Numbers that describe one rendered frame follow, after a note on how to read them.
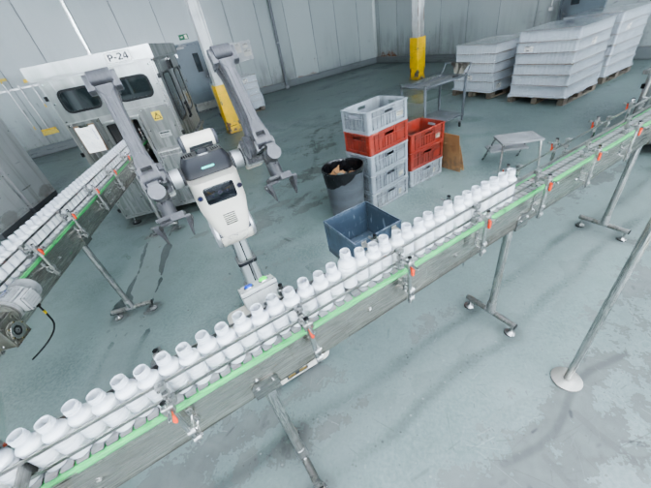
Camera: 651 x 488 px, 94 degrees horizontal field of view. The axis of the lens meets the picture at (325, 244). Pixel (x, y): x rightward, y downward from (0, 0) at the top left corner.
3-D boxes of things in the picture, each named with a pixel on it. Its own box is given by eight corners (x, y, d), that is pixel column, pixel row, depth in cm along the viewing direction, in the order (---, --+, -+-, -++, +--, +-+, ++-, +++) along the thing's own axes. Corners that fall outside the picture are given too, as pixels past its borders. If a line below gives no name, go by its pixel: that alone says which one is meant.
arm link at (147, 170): (116, 73, 112) (83, 80, 109) (111, 64, 107) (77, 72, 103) (170, 181, 118) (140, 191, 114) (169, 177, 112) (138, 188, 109)
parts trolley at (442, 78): (423, 143, 502) (425, 76, 444) (400, 137, 542) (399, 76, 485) (466, 125, 538) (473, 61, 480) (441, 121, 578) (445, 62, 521)
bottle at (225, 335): (249, 350, 104) (232, 318, 95) (242, 365, 99) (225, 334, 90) (232, 349, 105) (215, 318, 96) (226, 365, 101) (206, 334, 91)
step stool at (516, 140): (517, 155, 411) (524, 123, 387) (539, 173, 362) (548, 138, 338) (480, 159, 419) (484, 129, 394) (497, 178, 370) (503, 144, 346)
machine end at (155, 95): (151, 185, 555) (82, 60, 439) (222, 167, 568) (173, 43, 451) (125, 228, 426) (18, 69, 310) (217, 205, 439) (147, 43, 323)
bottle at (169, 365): (178, 379, 99) (153, 350, 90) (196, 375, 99) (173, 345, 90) (173, 397, 94) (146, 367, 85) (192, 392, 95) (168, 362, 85)
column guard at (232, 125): (230, 134, 770) (213, 86, 706) (225, 132, 799) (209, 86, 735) (244, 130, 783) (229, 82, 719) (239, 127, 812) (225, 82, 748)
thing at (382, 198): (374, 212, 353) (373, 196, 340) (351, 202, 381) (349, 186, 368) (409, 192, 378) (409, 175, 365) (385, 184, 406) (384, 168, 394)
